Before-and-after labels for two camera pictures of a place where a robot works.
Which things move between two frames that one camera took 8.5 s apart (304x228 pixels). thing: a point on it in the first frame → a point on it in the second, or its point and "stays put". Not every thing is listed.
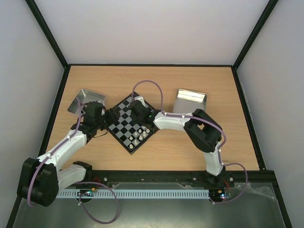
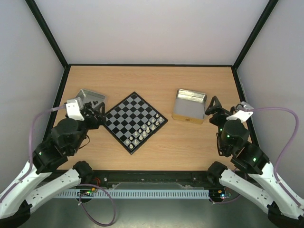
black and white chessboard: (131, 133) stays put
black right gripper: (134, 106) → (219, 114)
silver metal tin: (84, 97) stays put
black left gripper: (112, 117) → (102, 119)
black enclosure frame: (69, 66) stays put
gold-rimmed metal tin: (186, 101) stays put
